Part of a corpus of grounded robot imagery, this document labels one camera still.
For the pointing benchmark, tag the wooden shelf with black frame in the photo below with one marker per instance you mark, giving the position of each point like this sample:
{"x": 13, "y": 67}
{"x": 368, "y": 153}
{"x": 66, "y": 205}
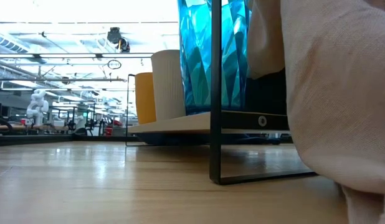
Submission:
{"x": 215, "y": 93}

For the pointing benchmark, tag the orange plastic cup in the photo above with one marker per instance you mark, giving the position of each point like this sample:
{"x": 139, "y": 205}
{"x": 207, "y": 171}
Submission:
{"x": 145, "y": 99}

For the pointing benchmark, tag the teal faceted plastic tumbler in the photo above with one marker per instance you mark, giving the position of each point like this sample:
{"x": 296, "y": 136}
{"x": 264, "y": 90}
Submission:
{"x": 198, "y": 62}

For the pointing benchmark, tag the pale pink cloth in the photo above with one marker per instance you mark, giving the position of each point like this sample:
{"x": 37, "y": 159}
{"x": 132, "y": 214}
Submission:
{"x": 335, "y": 93}

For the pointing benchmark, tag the black overhead camera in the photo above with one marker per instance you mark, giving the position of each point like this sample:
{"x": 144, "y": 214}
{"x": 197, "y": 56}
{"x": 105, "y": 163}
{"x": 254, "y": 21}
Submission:
{"x": 114, "y": 35}

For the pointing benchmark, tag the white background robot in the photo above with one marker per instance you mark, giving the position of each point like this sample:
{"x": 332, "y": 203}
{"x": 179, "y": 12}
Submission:
{"x": 36, "y": 105}

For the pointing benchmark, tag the beige ribbed cup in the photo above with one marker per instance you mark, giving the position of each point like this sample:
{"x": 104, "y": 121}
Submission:
{"x": 167, "y": 87}

